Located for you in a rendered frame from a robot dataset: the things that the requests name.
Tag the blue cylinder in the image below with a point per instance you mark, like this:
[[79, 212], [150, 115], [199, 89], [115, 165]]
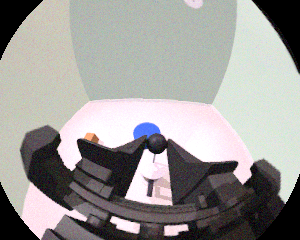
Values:
[[145, 129]]

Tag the orange-brown block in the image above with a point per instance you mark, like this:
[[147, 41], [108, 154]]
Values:
[[92, 137]]

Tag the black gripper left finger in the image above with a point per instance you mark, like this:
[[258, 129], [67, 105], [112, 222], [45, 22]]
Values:
[[122, 160]]

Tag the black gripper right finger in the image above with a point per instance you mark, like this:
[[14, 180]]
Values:
[[187, 172]]

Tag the glass coffee press with black knob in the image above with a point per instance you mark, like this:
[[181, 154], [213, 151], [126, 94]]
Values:
[[153, 164]]

